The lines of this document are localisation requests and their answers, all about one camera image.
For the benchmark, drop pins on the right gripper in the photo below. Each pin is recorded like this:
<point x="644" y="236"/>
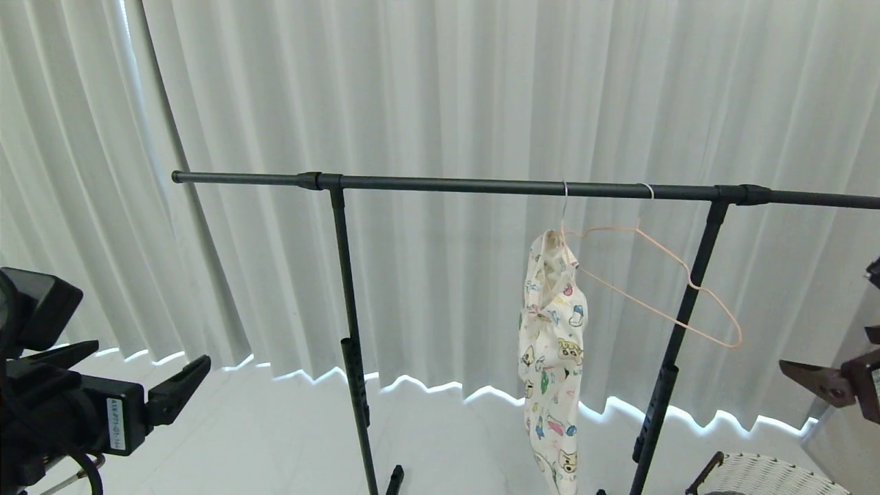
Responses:
<point x="867" y="385"/>

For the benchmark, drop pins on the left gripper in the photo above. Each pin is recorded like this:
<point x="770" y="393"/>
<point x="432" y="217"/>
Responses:
<point x="75" y="419"/>

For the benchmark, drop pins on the cream printed garment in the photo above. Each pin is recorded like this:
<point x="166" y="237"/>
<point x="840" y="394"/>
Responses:
<point x="550" y="357"/>

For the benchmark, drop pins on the pink clothes hanger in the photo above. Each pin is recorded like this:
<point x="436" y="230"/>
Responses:
<point x="564" y="206"/>
<point x="639" y="227"/>

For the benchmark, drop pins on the white laundry basket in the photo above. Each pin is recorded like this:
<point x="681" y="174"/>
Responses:
<point x="770" y="478"/>

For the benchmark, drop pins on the black clothes rack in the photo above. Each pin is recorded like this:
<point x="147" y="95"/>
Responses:
<point x="481" y="185"/>

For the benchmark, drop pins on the white curtain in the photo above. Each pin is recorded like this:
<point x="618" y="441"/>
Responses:
<point x="412" y="82"/>

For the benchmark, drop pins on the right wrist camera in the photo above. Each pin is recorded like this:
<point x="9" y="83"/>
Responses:
<point x="875" y="273"/>

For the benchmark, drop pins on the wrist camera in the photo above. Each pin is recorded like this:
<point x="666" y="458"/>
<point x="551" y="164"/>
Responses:
<point x="41" y="302"/>
<point x="875" y="273"/>

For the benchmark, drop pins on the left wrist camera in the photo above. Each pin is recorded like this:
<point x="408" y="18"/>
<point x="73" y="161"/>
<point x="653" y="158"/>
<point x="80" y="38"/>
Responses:
<point x="41" y="302"/>

